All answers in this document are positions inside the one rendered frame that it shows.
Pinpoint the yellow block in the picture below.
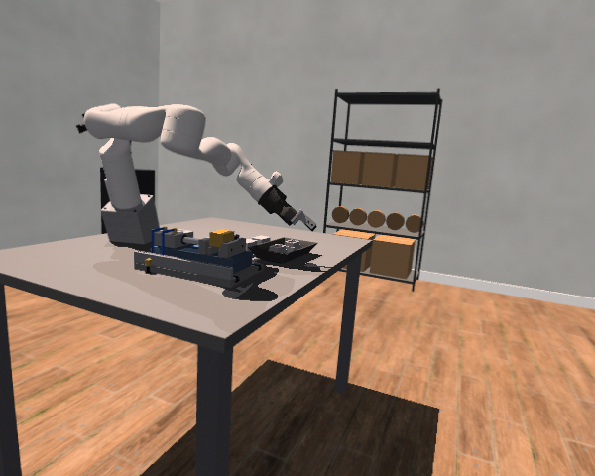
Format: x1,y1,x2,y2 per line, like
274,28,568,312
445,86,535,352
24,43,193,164
209,230,234,248

